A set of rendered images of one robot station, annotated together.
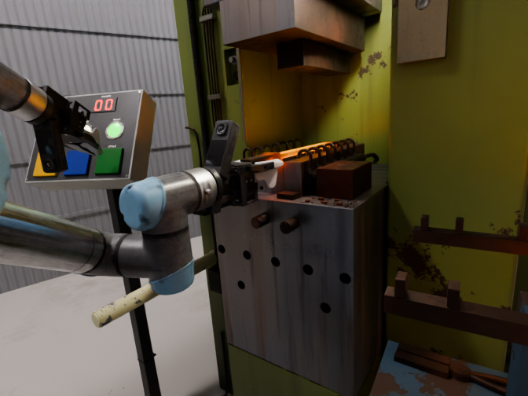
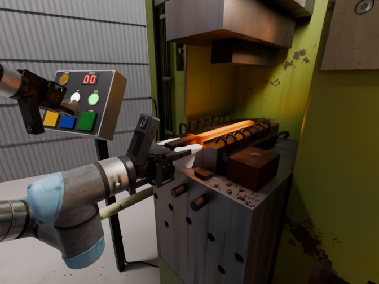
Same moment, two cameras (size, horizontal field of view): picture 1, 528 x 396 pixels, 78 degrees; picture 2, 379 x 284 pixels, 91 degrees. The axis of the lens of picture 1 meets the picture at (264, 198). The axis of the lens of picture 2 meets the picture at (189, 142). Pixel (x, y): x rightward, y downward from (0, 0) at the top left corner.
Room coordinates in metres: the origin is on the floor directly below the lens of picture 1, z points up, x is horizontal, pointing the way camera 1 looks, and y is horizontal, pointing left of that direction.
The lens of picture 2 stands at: (0.27, -0.09, 1.17)
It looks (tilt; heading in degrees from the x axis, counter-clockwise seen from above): 19 degrees down; 9
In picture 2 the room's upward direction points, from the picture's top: straight up
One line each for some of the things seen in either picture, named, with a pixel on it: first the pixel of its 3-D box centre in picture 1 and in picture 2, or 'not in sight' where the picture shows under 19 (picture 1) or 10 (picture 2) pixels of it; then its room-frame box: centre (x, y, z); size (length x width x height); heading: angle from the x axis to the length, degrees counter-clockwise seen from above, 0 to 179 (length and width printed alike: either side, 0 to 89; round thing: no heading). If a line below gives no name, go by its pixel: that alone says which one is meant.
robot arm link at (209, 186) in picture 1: (197, 189); (114, 176); (0.58, 0.12, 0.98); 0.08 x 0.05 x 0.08; 53
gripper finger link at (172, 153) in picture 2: (254, 167); (173, 154); (0.67, 0.01, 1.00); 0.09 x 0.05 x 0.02; 126
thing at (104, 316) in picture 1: (165, 283); (123, 204); (0.92, 0.32, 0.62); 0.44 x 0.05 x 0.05; 143
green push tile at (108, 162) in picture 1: (110, 161); (88, 121); (0.91, 0.42, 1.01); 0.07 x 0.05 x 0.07; 78
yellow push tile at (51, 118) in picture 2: (48, 164); (53, 118); (0.95, 0.62, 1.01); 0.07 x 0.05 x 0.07; 78
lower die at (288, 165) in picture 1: (306, 163); (229, 136); (0.96, -0.13, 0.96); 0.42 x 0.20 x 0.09; 143
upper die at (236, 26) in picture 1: (301, 29); (237, 29); (0.96, -0.13, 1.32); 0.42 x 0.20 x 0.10; 143
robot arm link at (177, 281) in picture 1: (160, 257); (75, 231); (0.52, 0.18, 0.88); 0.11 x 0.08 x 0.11; 77
